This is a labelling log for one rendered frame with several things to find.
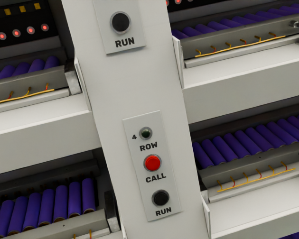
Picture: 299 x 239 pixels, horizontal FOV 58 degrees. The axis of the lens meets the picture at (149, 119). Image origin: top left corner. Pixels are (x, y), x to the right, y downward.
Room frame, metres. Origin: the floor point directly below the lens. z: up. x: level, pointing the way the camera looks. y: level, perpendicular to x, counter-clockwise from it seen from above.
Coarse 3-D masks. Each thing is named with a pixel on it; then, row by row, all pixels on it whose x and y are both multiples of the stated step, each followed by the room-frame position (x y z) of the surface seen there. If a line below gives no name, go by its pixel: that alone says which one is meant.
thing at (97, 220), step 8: (80, 216) 0.32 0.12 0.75; (88, 216) 0.32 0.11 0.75; (96, 216) 0.31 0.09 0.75; (104, 216) 0.31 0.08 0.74; (48, 224) 0.32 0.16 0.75; (56, 224) 0.31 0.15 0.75; (64, 224) 0.31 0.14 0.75; (72, 224) 0.31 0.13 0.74; (80, 224) 0.31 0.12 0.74; (88, 224) 0.31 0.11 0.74; (96, 224) 0.31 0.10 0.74; (104, 224) 0.31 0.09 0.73; (24, 232) 0.31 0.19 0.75; (32, 232) 0.31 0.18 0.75; (40, 232) 0.31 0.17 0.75; (48, 232) 0.30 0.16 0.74; (56, 232) 0.30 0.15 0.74; (64, 232) 0.30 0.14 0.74; (72, 232) 0.31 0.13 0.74; (80, 232) 0.31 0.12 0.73; (88, 232) 0.31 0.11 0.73
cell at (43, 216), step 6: (48, 192) 0.38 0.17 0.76; (54, 192) 0.39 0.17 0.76; (42, 198) 0.37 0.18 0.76; (48, 198) 0.37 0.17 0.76; (54, 198) 0.38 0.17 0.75; (42, 204) 0.36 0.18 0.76; (48, 204) 0.36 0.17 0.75; (42, 210) 0.35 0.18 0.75; (48, 210) 0.35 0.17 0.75; (42, 216) 0.34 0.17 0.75; (48, 216) 0.34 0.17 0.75; (42, 222) 0.33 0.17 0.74; (48, 222) 0.33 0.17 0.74
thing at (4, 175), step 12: (72, 156) 0.43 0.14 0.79; (84, 156) 0.43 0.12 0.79; (24, 168) 0.42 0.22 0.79; (36, 168) 0.42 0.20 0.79; (48, 168) 0.43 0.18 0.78; (0, 180) 0.42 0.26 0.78; (108, 180) 0.41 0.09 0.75; (108, 192) 0.35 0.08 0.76; (0, 204) 0.40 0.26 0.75; (108, 204) 0.33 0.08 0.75; (108, 216) 0.31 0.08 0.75; (120, 216) 0.28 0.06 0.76; (120, 228) 0.31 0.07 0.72
